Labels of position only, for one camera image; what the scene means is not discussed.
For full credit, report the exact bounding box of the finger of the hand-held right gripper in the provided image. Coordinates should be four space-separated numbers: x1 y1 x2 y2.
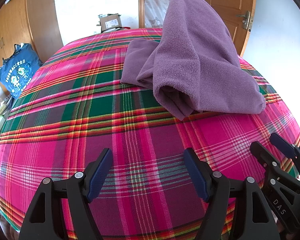
270 133 300 180
250 141 300 195

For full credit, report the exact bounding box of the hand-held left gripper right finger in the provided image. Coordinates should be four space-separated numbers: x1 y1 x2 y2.
184 148 282 240

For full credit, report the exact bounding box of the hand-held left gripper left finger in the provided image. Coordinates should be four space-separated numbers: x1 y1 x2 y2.
19 148 113 240

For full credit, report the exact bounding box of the purple fleece garment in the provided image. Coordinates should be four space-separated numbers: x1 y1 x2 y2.
120 0 267 121

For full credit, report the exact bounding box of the pink green plaid blanket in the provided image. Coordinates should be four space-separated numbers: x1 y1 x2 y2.
0 27 300 240

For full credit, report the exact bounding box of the metal door lock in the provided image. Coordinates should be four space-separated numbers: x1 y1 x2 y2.
236 10 254 30

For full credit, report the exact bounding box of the blue printed tote bag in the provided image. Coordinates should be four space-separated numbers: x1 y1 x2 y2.
0 43 43 98

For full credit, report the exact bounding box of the wooden door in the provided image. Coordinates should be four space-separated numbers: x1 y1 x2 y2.
144 0 199 29
198 0 258 57

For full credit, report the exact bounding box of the cardboard box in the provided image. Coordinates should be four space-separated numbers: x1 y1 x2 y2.
97 13 123 32

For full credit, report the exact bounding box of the wooden door frame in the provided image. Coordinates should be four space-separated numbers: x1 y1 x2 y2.
138 0 146 29

